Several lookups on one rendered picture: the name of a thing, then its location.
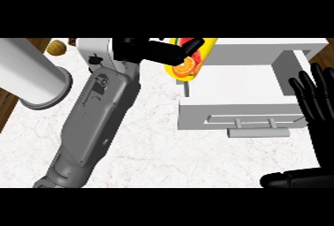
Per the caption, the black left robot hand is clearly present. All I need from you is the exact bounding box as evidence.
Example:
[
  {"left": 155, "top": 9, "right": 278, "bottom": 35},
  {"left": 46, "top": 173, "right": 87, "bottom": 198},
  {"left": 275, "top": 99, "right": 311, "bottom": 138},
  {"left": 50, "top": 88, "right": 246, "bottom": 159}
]
[{"left": 111, "top": 37, "right": 206, "bottom": 67}]

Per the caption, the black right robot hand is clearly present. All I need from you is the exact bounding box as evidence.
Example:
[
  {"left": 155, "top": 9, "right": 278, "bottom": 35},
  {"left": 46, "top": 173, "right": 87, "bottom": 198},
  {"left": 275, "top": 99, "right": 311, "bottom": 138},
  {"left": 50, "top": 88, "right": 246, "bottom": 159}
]
[{"left": 259, "top": 62, "right": 334, "bottom": 189}]

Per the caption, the yellow fruit print cup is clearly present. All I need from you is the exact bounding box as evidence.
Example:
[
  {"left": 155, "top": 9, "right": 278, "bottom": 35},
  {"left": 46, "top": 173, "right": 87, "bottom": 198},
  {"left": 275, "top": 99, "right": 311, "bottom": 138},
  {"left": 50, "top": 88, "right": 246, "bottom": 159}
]
[{"left": 163, "top": 38, "right": 219, "bottom": 81}]

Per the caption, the small brown round object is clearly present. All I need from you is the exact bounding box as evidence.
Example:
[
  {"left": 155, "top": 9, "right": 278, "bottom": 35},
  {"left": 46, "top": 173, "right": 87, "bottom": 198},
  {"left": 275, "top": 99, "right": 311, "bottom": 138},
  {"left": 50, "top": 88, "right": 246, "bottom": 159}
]
[{"left": 46, "top": 40, "right": 68, "bottom": 57}]

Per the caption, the white paper towel roll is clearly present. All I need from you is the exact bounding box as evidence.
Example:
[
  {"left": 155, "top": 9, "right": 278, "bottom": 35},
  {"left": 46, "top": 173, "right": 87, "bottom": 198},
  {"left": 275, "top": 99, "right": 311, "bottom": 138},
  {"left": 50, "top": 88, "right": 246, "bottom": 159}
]
[{"left": 0, "top": 38, "right": 73, "bottom": 111}]

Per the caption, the white drawer front with handle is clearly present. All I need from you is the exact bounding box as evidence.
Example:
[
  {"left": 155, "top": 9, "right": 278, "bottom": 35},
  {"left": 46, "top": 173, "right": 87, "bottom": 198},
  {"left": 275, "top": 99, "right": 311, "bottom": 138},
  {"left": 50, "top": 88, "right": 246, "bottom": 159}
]
[{"left": 176, "top": 103, "right": 311, "bottom": 139}]

